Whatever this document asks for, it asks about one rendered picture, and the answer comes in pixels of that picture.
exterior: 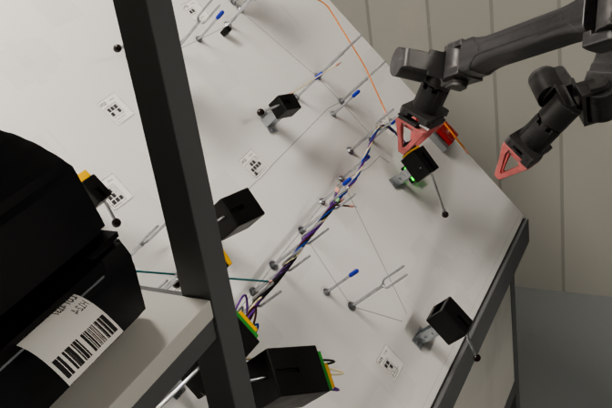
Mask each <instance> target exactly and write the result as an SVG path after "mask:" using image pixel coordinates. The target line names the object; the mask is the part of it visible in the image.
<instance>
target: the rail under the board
mask: <svg viewBox="0 0 612 408"><path fill-rule="evenodd" d="M528 243H529V221H528V219H525V218H523V219H522V221H521V223H520V226H519V228H518V230H517V232H516V234H515V236H514V238H513V240H512V242H511V244H510V246H509V248H508V250H507V252H506V254H505V256H504V258H503V260H502V262H501V264H500V266H499V269H498V271H497V273H496V274H495V277H494V279H493V281H492V283H491V285H490V287H489V289H488V291H487V293H486V295H485V296H484V299H483V301H482V303H481V305H480V307H479V310H478V312H477V314H476V315H475V317H474V320H473V322H472V324H471V326H470V328H469V331H468V335H469V338H470V340H471V342H472V345H473V346H474V349H475V352H476V354H478V353H479V351H480V348H481V346H482V344H483V342H484V340H485V336H486V334H487V333H488V331H489V329H490V326H491V324H492V322H493V320H494V318H495V315H496V313H497V311H498V309H499V307H500V304H501V302H502V300H503V298H504V296H505V293H506V291H507V289H508V287H509V284H510V282H511V280H512V278H513V277H514V275H515V271H516V269H517V267H518V265H519V262H520V260H521V259H522V257H523V255H524V252H525V249H526V247H527V245H528ZM473 356H474V354H473V351H472V349H471V347H470V345H469V342H468V340H467V338H466V336H465V337H464V340H463V342H462V344H461V346H460V348H459V350H458V353H457V354H456V356H455V358H454V361H453V363H452V365H451V367H450V369H449V371H448V373H447V374H446V376H445V378H444V381H443V383H442V385H441V387H440V389H439V391H438V393H437V395H436V397H435V399H434V401H433V404H432V406H431V408H454V405H455V403H456V400H457V398H458V396H459V394H460V392H461V390H462V388H463V386H464V383H465V381H466V378H467V376H468V374H469V372H470V371H471V368H472V366H473V364H474V359H473Z"/></svg>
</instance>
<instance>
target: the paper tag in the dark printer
mask: <svg viewBox="0 0 612 408"><path fill-rule="evenodd" d="M122 332H123V330H122V329H121V328H120V327H119V326H118V325H117V324H116V323H115V322H114V321H113V320H112V319H111V318H110V317H109V316H108V315H107V314H105V313H104V312H103V311H102V310H101V309H99V308H98V307H97V306H96V305H95V304H94V303H92V302H91V301H88V300H87V299H85V298H83V297H81V296H78V295H75V294H74V295H72V296H71V297H70V298H69V299H68V300H67V301H66V302H64V303H63V304H62V305H61V306H60V307H59V308H58V309H57V310H55V311H54V312H53V313H52V314H51V315H50V316H49V317H47V318H46V319H45V320H44V321H43V322H42V323H40V324H39V325H38V326H37V327H36V328H35V329H34V330H33V331H31V332H30V333H29V334H28V335H27V336H26V337H25V338H24V339H23V340H22V341H21V342H19V343H18V344H17V345H16V346H19V347H22V348H24V349H26V350H28V351H29V352H31V353H33V354H34V355H35V356H37V357H38V358H39V359H41V360H42V361H43V362H45V363H46V364H47V365H48V366H50V367H51V368H52V369H53V370H54V371H55V372H56V373H57V374H58V375H59V376H60V377H61V378H62V379H63V380H64V381H65V382H66V383H67V384H68V385H69V386H70V385H71V384H72V383H73V382H74V381H75V380H76V379H77V378H78V377H79V376H80V375H81V374H82V373H83V372H84V371H85V370H86V369H87V368H88V367H89V366H90V365H91V364H92V363H93V362H94V361H95V359H96V358H97V357H98V356H99V355H100V354H101V353H102V352H103V351H104V350H105V349H106V348H107V347H108V346H109V345H110V344H111V343H112V342H113V341H114V340H115V339H116V338H117V337H118V336H119V335H120V334H121V333H122Z"/></svg>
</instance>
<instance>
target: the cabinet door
mask: <svg viewBox="0 0 612 408"><path fill-rule="evenodd" d="M478 354H479V355H480V356H481V360H480V361H479V362H474V364H473V366H472V368H471V371H470V372H469V374H468V376H467V378H466V381H465V383H464V386H463V388H462V390H461V392H460V394H459V396H458V398H457V400H456V403H455V405H454V408H505V404H506V401H507V399H508V396H509V393H510V392H511V389H512V387H513V384H514V381H515V374H514V354H513V334H512V314H511V294H510V284H509V287H508V289H507V291H506V293H505V296H504V298H503V300H502V302H501V304H500V307H499V309H498V311H497V313H496V315H495V318H494V320H493V322H492V324H491V326H490V329H489V331H488V333H487V334H486V336H485V339H484V342H483V344H482V346H481V348H480V351H479V353H478Z"/></svg>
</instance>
